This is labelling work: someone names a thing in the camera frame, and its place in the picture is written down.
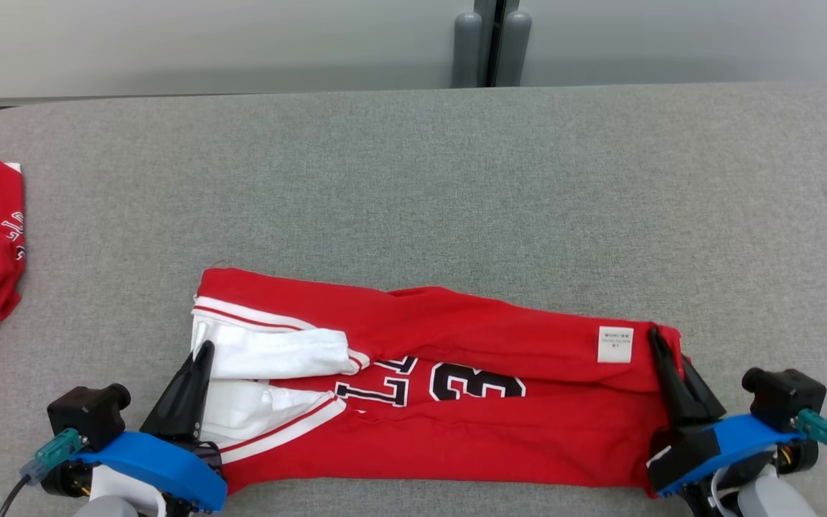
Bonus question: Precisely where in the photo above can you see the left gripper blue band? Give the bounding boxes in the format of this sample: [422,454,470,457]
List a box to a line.
[42,341,228,514]

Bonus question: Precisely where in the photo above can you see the teal plug left camera cable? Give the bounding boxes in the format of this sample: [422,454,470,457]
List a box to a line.
[0,429,84,517]

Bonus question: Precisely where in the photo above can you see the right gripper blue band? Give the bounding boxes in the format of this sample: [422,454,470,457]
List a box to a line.
[647,327,820,498]

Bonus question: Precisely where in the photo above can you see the grey partition base rail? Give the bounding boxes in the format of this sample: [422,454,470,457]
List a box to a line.
[0,93,192,108]

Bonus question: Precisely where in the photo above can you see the red Bulls basketball jersey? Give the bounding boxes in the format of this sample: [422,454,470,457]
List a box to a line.
[191,267,683,496]

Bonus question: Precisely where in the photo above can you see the grey cylindrical partition foot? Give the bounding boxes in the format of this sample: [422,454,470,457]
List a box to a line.
[496,9,533,87]
[454,11,483,88]

